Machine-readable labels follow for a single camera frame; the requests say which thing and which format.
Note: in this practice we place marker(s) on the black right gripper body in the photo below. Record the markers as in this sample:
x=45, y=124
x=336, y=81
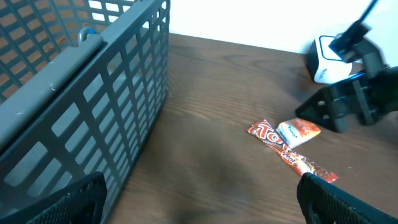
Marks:
x=376, y=91

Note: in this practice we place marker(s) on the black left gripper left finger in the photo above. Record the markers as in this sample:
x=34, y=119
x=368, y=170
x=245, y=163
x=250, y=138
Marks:
x=80, y=202

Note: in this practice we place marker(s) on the white barcode scanner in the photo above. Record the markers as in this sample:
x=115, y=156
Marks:
x=324, y=66

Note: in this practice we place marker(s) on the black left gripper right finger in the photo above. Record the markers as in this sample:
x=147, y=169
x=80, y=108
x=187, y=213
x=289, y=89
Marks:
x=322, y=202

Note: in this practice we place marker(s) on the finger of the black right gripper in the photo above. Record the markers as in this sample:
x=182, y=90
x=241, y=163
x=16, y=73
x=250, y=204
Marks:
x=329, y=106

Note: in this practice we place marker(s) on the orange chocolate bar wrapper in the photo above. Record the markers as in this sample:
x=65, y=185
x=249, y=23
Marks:
x=300, y=164

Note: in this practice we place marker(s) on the grey plastic basket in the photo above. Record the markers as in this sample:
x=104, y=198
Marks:
x=82, y=84

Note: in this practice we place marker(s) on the small orange snack packet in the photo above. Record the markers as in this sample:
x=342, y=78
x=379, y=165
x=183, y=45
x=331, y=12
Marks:
x=295, y=132

